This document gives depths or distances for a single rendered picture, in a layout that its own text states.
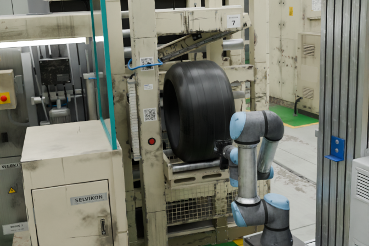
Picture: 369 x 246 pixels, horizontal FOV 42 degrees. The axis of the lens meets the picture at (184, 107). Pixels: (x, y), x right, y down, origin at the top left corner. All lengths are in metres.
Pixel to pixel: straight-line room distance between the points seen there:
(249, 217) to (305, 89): 5.35
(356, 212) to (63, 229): 1.17
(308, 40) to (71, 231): 5.72
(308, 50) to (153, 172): 4.84
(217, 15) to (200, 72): 0.50
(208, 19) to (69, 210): 1.53
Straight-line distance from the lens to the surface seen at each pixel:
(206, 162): 2.82
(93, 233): 2.10
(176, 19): 2.96
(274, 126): 2.10
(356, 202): 1.99
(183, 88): 2.61
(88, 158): 1.98
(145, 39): 2.66
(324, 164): 2.16
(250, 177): 2.16
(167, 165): 2.72
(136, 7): 2.64
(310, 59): 7.29
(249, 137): 2.08
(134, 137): 2.79
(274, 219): 2.26
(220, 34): 3.19
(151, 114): 2.73
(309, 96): 7.37
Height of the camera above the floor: 1.87
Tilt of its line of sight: 13 degrees down
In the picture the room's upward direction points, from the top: 3 degrees counter-clockwise
